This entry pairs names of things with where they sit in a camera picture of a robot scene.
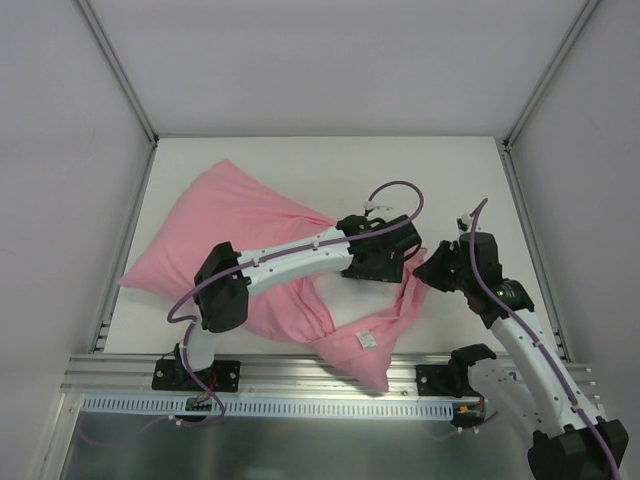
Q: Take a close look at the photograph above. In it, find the white pillow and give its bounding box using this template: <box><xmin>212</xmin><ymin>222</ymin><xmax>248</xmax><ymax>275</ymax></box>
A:
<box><xmin>314</xmin><ymin>273</ymin><xmax>401</xmax><ymax>328</ymax></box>

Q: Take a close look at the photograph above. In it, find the pink pillowcase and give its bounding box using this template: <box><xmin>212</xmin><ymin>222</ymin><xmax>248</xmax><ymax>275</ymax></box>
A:
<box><xmin>120</xmin><ymin>160</ymin><xmax>427</xmax><ymax>393</ymax></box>

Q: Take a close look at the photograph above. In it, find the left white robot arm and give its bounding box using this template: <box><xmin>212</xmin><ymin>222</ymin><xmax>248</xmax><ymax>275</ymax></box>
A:
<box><xmin>167</xmin><ymin>215</ymin><xmax>422</xmax><ymax>390</ymax></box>

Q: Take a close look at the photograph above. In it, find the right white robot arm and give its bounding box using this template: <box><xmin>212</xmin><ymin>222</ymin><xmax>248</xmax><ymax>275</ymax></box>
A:
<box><xmin>413</xmin><ymin>232</ymin><xmax>629</xmax><ymax>479</ymax></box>

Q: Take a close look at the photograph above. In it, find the white care label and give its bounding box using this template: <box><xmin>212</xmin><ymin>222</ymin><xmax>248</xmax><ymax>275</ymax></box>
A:
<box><xmin>355</xmin><ymin>330</ymin><xmax>377</xmax><ymax>350</ymax></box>

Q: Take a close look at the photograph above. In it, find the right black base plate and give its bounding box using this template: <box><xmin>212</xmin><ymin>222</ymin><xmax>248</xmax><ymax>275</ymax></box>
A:
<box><xmin>415</xmin><ymin>364</ymin><xmax>476</xmax><ymax>398</ymax></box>

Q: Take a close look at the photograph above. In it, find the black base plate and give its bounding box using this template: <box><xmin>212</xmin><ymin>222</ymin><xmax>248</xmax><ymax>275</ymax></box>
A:
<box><xmin>415</xmin><ymin>364</ymin><xmax>476</xmax><ymax>398</ymax></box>
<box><xmin>151</xmin><ymin>358</ymin><xmax>241</xmax><ymax>393</ymax></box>

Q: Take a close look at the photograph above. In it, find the aluminium mounting rail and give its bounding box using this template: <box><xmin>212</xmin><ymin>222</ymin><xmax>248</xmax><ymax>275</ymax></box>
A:
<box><xmin>60</xmin><ymin>353</ymin><xmax>449</xmax><ymax>400</ymax></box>

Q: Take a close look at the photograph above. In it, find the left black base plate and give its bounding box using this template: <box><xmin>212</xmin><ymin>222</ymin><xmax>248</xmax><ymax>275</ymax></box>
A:
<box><xmin>151</xmin><ymin>358</ymin><xmax>241</xmax><ymax>393</ymax></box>

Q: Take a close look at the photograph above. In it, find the white slotted cable duct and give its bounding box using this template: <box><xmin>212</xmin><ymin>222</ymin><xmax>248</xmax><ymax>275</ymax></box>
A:
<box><xmin>82</xmin><ymin>395</ymin><xmax>454</xmax><ymax>421</ymax></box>

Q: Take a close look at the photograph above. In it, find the right aluminium frame post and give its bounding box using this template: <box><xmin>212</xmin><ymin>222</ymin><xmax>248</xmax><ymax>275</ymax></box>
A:
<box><xmin>502</xmin><ymin>0</ymin><xmax>602</xmax><ymax>151</ymax></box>

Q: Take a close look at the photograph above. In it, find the aluminium frame post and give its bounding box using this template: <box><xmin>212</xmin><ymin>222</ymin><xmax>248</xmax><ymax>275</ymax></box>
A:
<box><xmin>73</xmin><ymin>0</ymin><xmax>159</xmax><ymax>148</ymax></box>
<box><xmin>502</xmin><ymin>0</ymin><xmax>602</xmax><ymax>151</ymax></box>

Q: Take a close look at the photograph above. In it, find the left aluminium frame post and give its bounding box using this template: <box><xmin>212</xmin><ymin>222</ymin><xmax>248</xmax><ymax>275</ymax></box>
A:
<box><xmin>73</xmin><ymin>0</ymin><xmax>159</xmax><ymax>148</ymax></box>

